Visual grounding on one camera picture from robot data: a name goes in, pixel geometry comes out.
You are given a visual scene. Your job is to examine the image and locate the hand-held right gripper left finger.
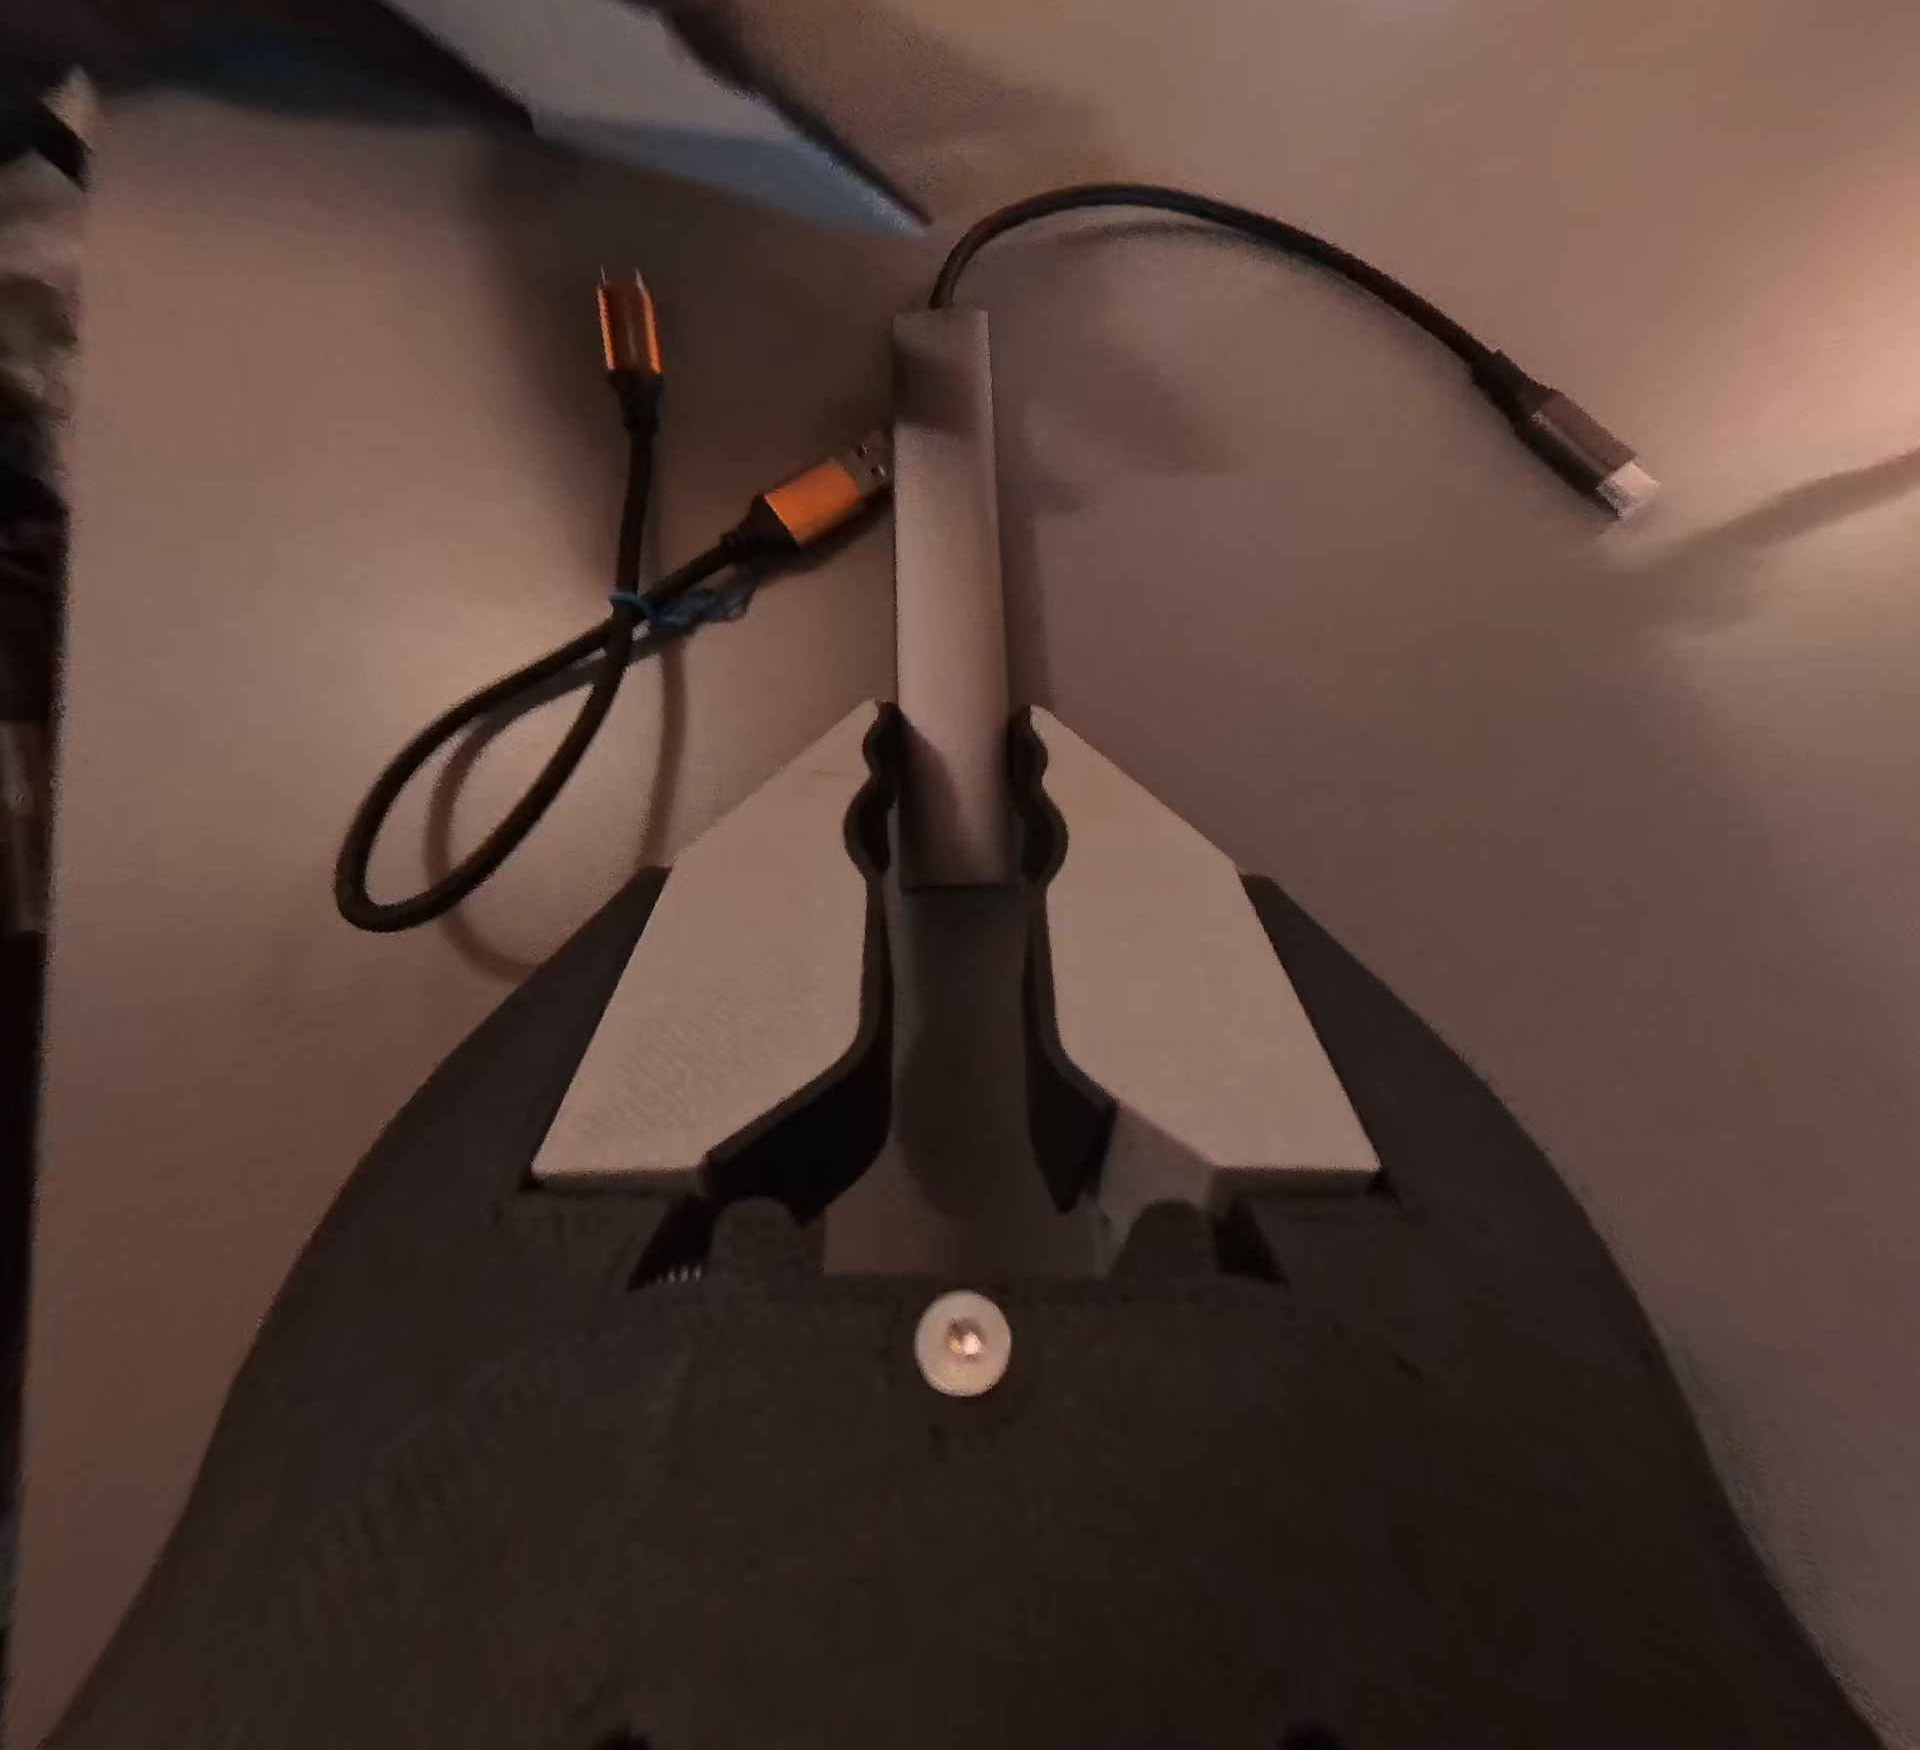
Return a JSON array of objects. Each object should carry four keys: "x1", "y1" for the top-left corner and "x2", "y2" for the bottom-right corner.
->
[{"x1": 528, "y1": 698, "x2": 912, "y2": 1223}]

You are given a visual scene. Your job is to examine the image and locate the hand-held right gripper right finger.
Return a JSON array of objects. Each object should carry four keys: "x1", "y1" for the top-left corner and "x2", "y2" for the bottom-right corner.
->
[{"x1": 1002, "y1": 703, "x2": 1386, "y2": 1280}]

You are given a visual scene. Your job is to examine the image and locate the blue twist tie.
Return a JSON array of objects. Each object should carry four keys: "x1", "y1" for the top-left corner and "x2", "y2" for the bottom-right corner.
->
[{"x1": 602, "y1": 585, "x2": 756, "y2": 637}]

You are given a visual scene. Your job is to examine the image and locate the black braided cable orange plugs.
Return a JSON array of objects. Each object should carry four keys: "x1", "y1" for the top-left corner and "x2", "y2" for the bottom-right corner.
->
[{"x1": 333, "y1": 265, "x2": 901, "y2": 938}]

